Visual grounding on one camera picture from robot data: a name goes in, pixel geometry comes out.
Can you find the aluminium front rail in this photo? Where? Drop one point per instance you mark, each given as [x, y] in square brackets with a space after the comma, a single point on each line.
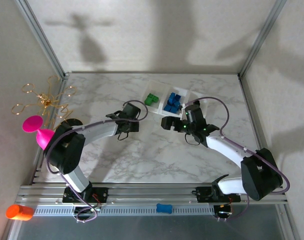
[154, 192]

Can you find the aluminium frame post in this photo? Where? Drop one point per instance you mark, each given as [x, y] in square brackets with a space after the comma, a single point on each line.
[261, 37]
[43, 40]

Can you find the orange cylinder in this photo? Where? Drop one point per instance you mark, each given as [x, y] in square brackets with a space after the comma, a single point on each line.
[19, 212]

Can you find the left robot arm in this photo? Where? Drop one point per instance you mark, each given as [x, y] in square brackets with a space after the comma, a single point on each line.
[64, 150]

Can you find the blue bone-shaped object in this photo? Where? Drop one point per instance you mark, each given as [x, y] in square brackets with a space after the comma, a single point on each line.
[164, 208]

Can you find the pink hourglass-shaped goblet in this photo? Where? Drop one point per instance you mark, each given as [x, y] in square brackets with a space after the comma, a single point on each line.
[32, 124]

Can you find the aluminium frame back rail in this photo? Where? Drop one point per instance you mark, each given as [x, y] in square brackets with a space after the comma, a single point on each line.
[152, 72]

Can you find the clear three-compartment container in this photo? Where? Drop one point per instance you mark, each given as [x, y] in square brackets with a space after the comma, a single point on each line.
[154, 86]

